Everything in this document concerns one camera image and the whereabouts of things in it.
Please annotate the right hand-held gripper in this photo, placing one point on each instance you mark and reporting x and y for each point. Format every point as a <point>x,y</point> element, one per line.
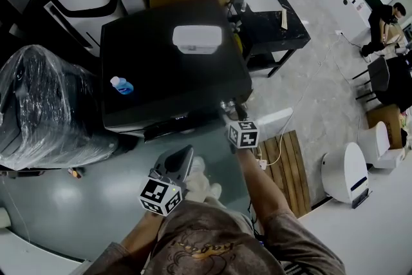
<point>242,136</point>

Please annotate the white plastic box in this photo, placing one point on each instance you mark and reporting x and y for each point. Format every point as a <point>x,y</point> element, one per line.
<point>197,37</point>

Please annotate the small cardboard box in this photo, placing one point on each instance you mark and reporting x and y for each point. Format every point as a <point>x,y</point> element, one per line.
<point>384,119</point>

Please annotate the black low table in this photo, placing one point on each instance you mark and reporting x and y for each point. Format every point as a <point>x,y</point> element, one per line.
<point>289,32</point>

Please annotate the person's beige trousers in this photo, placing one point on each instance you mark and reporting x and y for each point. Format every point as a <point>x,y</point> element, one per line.
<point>198,185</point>

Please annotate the person's white shoe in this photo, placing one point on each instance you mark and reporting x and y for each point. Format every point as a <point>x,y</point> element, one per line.
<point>216,190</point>
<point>199,163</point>

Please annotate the black chair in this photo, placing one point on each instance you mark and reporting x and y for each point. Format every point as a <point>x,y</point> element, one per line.
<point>378,74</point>

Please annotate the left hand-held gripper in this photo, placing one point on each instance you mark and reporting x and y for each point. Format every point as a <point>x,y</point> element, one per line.
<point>174,161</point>

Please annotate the white cabinet machine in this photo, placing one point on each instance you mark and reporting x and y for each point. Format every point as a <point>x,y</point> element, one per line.
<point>341,0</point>

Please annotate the black washing machine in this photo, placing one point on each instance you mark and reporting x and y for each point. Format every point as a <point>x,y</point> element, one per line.
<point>167,80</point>

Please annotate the plain white toilet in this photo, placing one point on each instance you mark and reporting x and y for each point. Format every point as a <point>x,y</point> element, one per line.
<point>380,145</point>

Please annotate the plastic-wrapped black appliance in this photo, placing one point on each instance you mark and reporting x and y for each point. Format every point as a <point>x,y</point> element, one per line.
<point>45,106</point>

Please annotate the wooden slat board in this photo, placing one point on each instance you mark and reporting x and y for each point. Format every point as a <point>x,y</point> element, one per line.
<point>289,177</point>

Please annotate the person's left forearm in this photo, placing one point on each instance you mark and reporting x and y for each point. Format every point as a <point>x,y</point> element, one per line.
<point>141,233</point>

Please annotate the blue liquid bottle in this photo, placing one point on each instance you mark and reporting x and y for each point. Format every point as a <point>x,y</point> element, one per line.
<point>124,86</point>

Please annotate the wooden strip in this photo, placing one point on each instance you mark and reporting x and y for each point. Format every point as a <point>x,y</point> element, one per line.
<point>284,19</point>

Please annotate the person's brown printed shirt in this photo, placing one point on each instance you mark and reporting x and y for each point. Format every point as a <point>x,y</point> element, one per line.
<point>212,241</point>

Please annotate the white flat panel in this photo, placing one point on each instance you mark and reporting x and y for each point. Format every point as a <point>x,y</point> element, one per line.
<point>277,119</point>

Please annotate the person's right forearm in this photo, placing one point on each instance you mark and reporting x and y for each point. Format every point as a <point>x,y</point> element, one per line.
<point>260,183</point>

